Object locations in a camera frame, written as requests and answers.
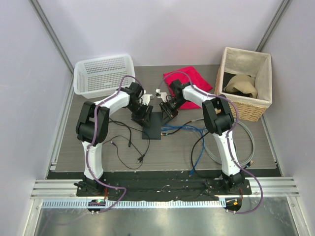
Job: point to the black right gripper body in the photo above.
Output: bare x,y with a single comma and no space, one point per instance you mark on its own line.
170,108

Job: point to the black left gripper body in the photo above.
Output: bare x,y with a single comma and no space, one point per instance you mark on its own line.
139,111

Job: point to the black network switch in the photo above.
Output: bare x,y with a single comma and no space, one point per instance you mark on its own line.
153,132

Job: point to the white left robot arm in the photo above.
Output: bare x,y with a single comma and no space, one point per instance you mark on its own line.
92,129

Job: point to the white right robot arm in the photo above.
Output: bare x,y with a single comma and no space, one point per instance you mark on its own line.
218,119

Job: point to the red folded cloth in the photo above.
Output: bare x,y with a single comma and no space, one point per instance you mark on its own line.
194,75

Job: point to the white perforated plastic basket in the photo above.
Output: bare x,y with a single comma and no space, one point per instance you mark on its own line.
100,77

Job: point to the beige cloth in basket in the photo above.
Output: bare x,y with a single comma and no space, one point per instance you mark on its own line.
243,84

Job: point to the wicker basket with liner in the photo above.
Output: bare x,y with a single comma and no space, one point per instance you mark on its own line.
254,64

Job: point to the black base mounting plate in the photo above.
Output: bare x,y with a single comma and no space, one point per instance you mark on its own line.
157,186

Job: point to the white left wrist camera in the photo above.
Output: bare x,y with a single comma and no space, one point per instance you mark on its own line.
146,98

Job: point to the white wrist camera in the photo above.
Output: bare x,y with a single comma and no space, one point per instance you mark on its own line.
161,95
146,98

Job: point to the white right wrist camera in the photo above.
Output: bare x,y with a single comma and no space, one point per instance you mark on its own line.
161,95

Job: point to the aluminium front rail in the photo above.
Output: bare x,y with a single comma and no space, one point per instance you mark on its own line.
61,193

